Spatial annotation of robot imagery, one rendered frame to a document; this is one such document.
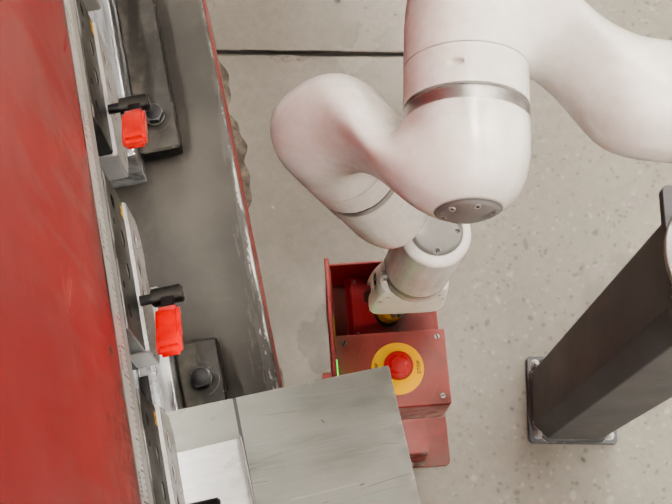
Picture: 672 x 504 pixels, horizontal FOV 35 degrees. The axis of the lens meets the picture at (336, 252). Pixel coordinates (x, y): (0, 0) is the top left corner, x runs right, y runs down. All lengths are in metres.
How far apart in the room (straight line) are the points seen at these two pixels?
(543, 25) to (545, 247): 1.53
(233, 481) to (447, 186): 0.54
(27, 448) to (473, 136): 0.41
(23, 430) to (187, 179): 0.96
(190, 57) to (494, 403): 1.08
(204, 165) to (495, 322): 1.02
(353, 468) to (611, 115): 0.54
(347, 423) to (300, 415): 0.05
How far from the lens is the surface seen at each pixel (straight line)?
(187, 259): 1.42
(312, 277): 2.31
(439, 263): 1.22
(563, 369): 1.96
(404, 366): 1.44
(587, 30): 0.88
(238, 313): 1.39
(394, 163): 0.82
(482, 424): 2.26
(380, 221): 1.07
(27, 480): 0.52
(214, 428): 1.24
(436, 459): 2.23
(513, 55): 0.84
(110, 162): 1.08
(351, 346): 1.47
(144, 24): 1.54
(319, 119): 0.89
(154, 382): 1.26
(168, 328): 0.95
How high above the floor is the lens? 2.22
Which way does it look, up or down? 72 degrees down
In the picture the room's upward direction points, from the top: straight up
